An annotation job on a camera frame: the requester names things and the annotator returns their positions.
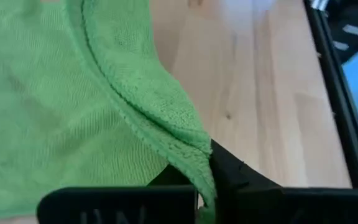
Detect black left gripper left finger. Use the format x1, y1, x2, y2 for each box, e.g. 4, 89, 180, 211
37, 164, 198, 224

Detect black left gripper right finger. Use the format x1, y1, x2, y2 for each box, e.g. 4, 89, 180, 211
209, 139, 358, 224

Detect green microfiber towel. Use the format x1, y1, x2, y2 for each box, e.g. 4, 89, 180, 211
0, 0, 218, 224

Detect black connector box white labels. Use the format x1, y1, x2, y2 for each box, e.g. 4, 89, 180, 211
324, 0, 358, 65

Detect black aluminium table frame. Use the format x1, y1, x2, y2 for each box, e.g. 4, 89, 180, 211
303, 0, 358, 189

